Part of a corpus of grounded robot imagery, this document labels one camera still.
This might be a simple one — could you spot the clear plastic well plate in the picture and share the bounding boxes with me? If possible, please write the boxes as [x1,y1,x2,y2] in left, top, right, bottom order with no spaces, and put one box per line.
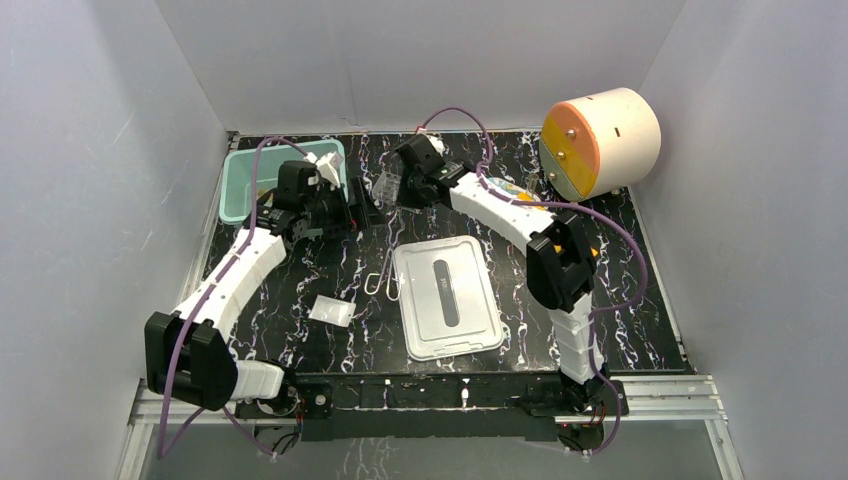
[371,171,401,208]

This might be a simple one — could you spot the metal crucible tongs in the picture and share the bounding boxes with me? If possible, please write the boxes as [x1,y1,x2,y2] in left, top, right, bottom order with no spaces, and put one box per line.
[363,208,403,302]

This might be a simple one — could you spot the small white plastic bag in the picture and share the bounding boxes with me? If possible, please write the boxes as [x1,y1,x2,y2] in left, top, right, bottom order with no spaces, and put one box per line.
[308,295,356,328]

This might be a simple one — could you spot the white plastic box lid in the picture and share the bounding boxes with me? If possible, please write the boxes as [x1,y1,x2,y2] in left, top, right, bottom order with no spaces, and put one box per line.
[392,235,505,362]

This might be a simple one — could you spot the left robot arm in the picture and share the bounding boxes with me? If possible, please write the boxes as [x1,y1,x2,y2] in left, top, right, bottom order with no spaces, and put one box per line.
[144,159,385,416]

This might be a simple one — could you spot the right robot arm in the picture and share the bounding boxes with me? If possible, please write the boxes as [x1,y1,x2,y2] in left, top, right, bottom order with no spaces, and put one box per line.
[393,133,604,414]

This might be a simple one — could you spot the blue packaged item card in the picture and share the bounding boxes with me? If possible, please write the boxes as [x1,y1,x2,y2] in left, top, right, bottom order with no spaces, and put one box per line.
[488,177,537,201]

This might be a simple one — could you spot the teal plastic bin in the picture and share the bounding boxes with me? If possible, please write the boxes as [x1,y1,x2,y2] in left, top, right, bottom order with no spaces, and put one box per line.
[218,139,347,225]

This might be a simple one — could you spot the yellow test tube rack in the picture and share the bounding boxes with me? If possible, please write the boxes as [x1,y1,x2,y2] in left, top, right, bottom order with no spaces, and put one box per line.
[554,227,599,263]

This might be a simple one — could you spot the cylindrical drawer cabinet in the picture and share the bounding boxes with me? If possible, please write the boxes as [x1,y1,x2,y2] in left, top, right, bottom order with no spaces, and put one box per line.
[539,87,661,202]

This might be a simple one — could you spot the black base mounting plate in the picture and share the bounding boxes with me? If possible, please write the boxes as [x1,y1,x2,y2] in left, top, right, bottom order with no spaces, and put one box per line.
[235,371,630,451]

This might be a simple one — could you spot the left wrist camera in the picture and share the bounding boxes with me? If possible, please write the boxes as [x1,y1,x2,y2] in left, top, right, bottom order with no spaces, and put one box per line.
[304,152,343,189]

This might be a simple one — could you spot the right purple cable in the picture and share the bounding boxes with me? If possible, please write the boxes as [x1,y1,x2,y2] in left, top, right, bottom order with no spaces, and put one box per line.
[415,107,649,458]

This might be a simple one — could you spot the purple cable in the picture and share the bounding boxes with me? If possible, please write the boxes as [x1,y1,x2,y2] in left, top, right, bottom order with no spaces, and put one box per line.
[156,135,313,460]
[415,107,649,458]

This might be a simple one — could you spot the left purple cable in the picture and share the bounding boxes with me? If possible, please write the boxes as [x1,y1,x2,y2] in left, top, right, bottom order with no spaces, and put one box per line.
[156,135,313,460]

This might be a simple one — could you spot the aluminium frame rail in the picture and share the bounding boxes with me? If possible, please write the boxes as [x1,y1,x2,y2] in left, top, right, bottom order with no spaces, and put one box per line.
[128,375,728,426]

